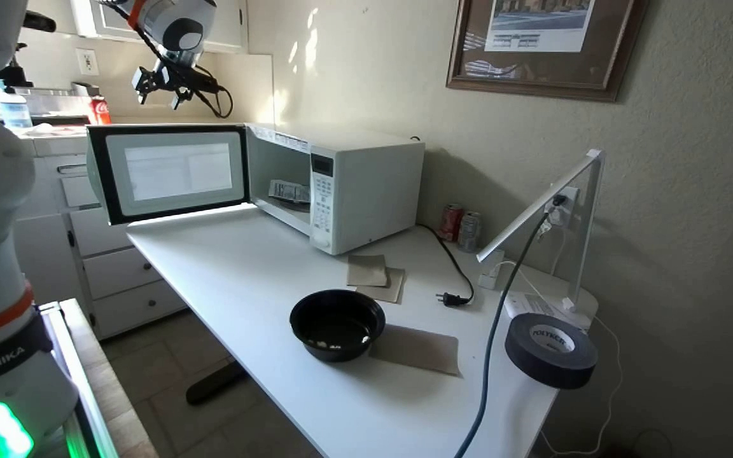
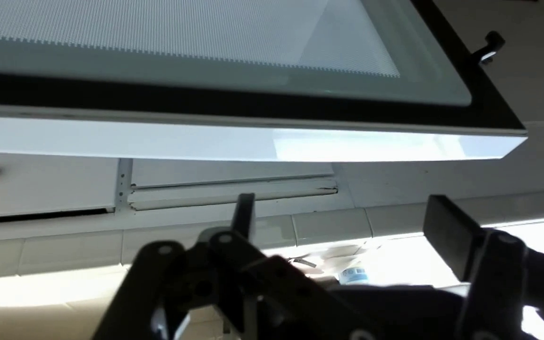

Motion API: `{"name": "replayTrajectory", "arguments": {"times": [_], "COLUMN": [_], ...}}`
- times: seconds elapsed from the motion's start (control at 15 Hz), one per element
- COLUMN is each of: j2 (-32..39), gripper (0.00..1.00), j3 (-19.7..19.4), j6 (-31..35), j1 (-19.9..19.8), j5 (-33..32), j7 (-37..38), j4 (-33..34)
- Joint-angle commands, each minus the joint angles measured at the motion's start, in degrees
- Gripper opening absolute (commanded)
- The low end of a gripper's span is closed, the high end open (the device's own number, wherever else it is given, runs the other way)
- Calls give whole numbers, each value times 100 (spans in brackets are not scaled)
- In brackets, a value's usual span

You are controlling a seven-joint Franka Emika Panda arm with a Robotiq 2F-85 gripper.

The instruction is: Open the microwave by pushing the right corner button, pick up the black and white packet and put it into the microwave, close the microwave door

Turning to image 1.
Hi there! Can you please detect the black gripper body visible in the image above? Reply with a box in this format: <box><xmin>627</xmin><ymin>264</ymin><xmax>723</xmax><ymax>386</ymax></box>
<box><xmin>156</xmin><ymin>50</ymin><xmax>209</xmax><ymax>92</ymax></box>

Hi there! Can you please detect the white microwave door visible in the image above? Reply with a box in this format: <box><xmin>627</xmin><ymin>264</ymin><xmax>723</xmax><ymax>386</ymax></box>
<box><xmin>84</xmin><ymin>122</ymin><xmax>251</xmax><ymax>227</ymax></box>

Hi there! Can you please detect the black and white snack packet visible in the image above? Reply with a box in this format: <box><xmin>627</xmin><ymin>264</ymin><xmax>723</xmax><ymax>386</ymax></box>
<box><xmin>265</xmin><ymin>175</ymin><xmax>312</xmax><ymax>206</ymax></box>

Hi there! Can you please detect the white microwave oven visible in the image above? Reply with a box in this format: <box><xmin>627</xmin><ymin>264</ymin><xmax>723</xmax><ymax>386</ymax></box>
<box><xmin>241</xmin><ymin>122</ymin><xmax>427</xmax><ymax>257</ymax></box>

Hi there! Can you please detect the red bottle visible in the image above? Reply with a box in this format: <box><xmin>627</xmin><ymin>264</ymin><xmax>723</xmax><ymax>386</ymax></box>
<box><xmin>90</xmin><ymin>93</ymin><xmax>114</xmax><ymax>127</ymax></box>

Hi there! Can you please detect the white drawer cabinet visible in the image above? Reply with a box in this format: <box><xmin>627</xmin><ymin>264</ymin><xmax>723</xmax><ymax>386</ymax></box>
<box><xmin>7</xmin><ymin>124</ymin><xmax>193</xmax><ymax>342</ymax></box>

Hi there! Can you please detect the small brown paper napkin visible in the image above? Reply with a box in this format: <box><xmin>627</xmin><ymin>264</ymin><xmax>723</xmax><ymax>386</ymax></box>
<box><xmin>345</xmin><ymin>251</ymin><xmax>391</xmax><ymax>289</ymax></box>
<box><xmin>356</xmin><ymin>264</ymin><xmax>408</xmax><ymax>306</ymax></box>

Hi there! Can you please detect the black bowl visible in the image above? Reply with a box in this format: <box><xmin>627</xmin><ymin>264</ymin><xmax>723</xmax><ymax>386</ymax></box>
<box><xmin>288</xmin><ymin>288</ymin><xmax>386</xmax><ymax>365</ymax></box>

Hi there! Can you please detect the black table foot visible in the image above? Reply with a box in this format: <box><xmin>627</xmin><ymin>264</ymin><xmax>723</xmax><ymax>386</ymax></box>
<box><xmin>184</xmin><ymin>359</ymin><xmax>251</xmax><ymax>407</ymax></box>

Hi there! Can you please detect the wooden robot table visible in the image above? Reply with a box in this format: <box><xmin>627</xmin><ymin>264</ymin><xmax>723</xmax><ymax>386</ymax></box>
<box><xmin>37</xmin><ymin>294</ymin><xmax>163</xmax><ymax>458</ymax></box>

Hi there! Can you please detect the red can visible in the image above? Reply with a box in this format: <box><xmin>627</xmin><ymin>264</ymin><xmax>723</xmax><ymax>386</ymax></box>
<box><xmin>438</xmin><ymin>203</ymin><xmax>483</xmax><ymax>253</ymax></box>

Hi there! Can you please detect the large brown paper napkin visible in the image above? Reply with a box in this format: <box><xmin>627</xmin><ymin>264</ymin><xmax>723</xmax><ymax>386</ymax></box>
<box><xmin>370</xmin><ymin>322</ymin><xmax>462</xmax><ymax>379</ymax></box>

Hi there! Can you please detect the framed building picture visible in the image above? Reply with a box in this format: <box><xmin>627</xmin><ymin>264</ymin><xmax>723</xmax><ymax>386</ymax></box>
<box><xmin>446</xmin><ymin>0</ymin><xmax>642</xmax><ymax>103</ymax></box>

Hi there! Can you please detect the white desk lamp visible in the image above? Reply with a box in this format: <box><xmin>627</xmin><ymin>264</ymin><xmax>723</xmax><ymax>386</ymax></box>
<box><xmin>473</xmin><ymin>148</ymin><xmax>605</xmax><ymax>331</ymax></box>

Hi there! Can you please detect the black tape roll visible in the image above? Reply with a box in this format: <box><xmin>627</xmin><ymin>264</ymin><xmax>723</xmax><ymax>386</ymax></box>
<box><xmin>503</xmin><ymin>309</ymin><xmax>600</xmax><ymax>392</ymax></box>

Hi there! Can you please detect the white light switch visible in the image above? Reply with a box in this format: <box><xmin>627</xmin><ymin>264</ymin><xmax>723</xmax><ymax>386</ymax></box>
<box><xmin>74</xmin><ymin>49</ymin><xmax>102</xmax><ymax>79</ymax></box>

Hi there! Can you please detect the black power plug cable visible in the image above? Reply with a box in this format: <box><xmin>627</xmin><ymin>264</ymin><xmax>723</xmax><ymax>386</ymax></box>
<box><xmin>420</xmin><ymin>223</ymin><xmax>478</xmax><ymax>309</ymax></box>

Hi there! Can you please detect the white wall outlet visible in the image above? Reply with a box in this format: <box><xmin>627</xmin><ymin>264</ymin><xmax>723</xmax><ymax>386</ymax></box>
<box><xmin>546</xmin><ymin>180</ymin><xmax>583</xmax><ymax>229</ymax></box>

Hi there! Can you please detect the white power cable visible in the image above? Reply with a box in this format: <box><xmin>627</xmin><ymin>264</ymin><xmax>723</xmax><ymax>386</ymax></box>
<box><xmin>535</xmin><ymin>313</ymin><xmax>634</xmax><ymax>458</ymax></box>

